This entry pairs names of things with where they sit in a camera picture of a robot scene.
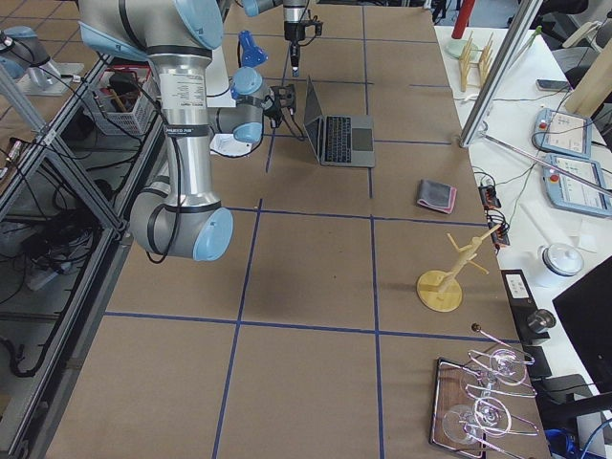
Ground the grey laptop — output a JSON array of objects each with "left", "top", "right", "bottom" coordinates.
[{"left": 303, "top": 76, "right": 376, "bottom": 168}]

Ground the lower teach pendant tablet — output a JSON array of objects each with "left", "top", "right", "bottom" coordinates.
[{"left": 542, "top": 153, "right": 611, "bottom": 218}]

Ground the wine glass rack tray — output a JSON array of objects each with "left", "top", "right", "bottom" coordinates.
[{"left": 428, "top": 358, "right": 540, "bottom": 458}]

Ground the grey pink folded cloth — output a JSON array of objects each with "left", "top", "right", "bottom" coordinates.
[{"left": 416, "top": 179, "right": 457, "bottom": 214}]

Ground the pale green glass plate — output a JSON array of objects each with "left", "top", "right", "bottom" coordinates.
[{"left": 445, "top": 39, "right": 480, "bottom": 59}]

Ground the lower wine glass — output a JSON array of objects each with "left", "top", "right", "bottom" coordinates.
[{"left": 442, "top": 397, "right": 539, "bottom": 445}]

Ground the teach pendant tablet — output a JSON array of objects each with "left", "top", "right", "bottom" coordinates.
[
  {"left": 542, "top": 153, "right": 611, "bottom": 218},
  {"left": 532, "top": 108, "right": 593, "bottom": 159}
]

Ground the wooden dish rack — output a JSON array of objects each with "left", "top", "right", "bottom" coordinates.
[{"left": 458, "top": 33, "right": 493, "bottom": 92}]

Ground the aluminium frame rack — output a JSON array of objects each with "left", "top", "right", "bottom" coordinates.
[{"left": 1, "top": 57, "right": 162, "bottom": 458}]

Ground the upper teach pendant tablet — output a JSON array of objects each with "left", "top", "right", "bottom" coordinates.
[{"left": 532, "top": 108, "right": 593, "bottom": 159}]

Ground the wooden mug tree stand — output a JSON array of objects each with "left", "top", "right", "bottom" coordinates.
[{"left": 416, "top": 224, "right": 500, "bottom": 313}]

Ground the orange black electronics board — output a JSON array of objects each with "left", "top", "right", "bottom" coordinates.
[{"left": 478, "top": 185, "right": 501, "bottom": 209}]

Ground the white kettle with lid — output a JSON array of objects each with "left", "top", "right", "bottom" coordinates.
[{"left": 534, "top": 243, "right": 584, "bottom": 287}]

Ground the black label box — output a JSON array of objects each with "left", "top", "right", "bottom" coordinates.
[{"left": 501, "top": 270, "right": 550, "bottom": 345}]

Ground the upper wine glass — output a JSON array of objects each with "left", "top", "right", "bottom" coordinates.
[{"left": 467, "top": 348, "right": 537, "bottom": 398}]

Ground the white plastic basket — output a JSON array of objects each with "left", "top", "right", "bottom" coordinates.
[{"left": 85, "top": 69, "right": 154, "bottom": 136}]

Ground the red cylinder cup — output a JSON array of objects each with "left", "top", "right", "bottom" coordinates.
[{"left": 451, "top": 0, "right": 476, "bottom": 40}]

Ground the black computer monitor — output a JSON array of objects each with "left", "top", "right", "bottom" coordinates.
[{"left": 553, "top": 265, "right": 611, "bottom": 392}]

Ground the black lens cylinder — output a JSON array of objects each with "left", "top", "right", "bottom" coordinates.
[{"left": 527, "top": 309, "right": 557, "bottom": 334}]

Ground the black smartphone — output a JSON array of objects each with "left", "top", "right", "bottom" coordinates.
[{"left": 535, "top": 78, "right": 571, "bottom": 93}]

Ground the aluminium frame post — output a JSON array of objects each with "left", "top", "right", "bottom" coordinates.
[{"left": 459, "top": 0, "right": 543, "bottom": 147}]

